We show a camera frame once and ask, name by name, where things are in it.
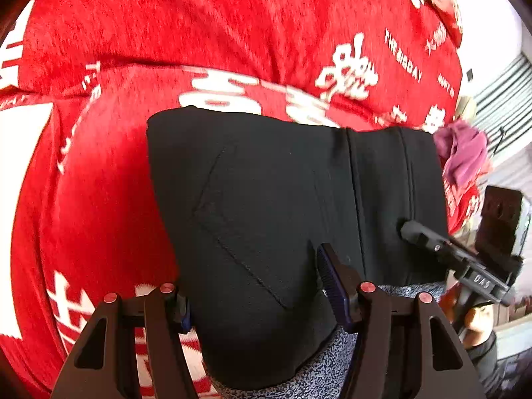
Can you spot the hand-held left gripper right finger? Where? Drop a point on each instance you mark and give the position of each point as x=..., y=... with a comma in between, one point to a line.
x=332, y=284

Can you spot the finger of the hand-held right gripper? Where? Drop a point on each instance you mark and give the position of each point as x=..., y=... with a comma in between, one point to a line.
x=428, y=239

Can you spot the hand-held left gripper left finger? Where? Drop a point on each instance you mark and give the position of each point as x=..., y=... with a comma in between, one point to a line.
x=186, y=320

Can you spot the black pants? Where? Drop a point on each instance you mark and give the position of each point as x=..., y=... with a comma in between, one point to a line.
x=270, y=216

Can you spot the person's right forearm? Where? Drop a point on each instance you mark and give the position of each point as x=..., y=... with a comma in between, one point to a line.
x=484, y=370

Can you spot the person's right hand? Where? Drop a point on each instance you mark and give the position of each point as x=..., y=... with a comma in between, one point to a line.
x=478, y=324

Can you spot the pink cloth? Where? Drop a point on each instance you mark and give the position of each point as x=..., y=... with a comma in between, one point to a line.
x=463, y=153

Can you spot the blue-grey patterned cloth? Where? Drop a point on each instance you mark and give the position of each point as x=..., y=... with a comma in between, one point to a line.
x=320, y=370

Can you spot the grey ribbed shutter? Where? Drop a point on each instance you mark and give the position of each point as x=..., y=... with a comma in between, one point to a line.
x=505, y=108

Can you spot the red printed blanket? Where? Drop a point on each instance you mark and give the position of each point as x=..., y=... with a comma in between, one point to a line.
x=166, y=50

